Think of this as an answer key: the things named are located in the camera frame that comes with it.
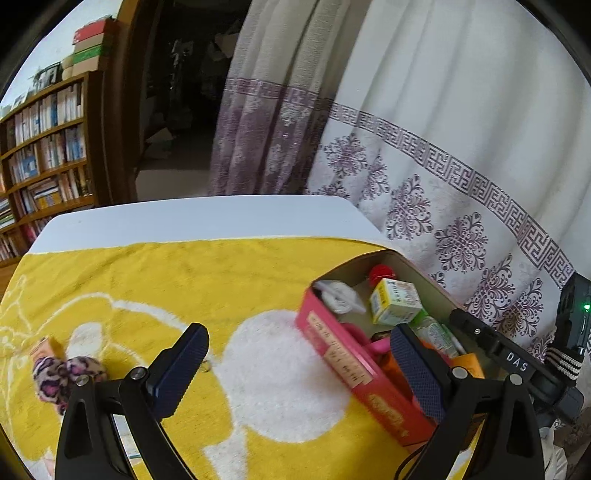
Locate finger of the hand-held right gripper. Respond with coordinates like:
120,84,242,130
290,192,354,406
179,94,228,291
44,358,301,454
449,308,502,357

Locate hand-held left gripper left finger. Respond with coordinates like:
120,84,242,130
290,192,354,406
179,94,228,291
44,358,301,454
54,323,211,480

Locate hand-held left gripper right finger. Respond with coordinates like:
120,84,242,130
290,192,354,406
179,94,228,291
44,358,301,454
390,323,546,480

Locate clear bottle with green cap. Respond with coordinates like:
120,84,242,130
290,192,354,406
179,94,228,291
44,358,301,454
409,314,459,359

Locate pink cardboard box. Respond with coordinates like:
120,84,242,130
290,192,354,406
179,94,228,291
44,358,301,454
295,249,505,448

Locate pink plastic toy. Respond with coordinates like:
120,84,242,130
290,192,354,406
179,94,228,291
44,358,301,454
338,322,394,357

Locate white ointment box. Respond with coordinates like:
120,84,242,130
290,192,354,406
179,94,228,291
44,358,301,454
368,278,424,326

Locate purple leopard print scrunchie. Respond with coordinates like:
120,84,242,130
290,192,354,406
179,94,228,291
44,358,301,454
31,354,108,416

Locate yellow and white blanket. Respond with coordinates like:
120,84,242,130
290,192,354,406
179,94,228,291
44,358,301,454
0,235,446,480

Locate red bottle cap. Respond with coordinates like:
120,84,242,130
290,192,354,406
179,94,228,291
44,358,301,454
368,263,399,285

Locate white purple patterned curtain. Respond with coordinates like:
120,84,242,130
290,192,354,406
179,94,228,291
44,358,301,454
302,0,591,367

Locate wooden bookshelf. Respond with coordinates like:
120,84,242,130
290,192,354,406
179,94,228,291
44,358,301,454
0,69,106,269

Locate rows of shelved books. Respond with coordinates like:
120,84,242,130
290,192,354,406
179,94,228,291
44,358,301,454
0,83,93,259

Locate sheer purple patterned curtain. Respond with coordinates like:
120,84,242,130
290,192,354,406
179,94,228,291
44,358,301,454
205,0,352,198

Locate beige flat box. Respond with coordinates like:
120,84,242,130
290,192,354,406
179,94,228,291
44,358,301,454
61,58,105,80

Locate green and white flat box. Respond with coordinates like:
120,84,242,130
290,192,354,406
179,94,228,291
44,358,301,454
71,44,112,66

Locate black cable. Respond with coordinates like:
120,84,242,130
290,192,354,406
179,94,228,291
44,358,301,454
392,440,441,480

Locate wooden door frame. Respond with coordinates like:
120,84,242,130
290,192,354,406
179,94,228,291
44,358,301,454
98,0,162,207

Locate picture frame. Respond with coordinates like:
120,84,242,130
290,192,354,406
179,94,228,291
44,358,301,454
31,63,64,89

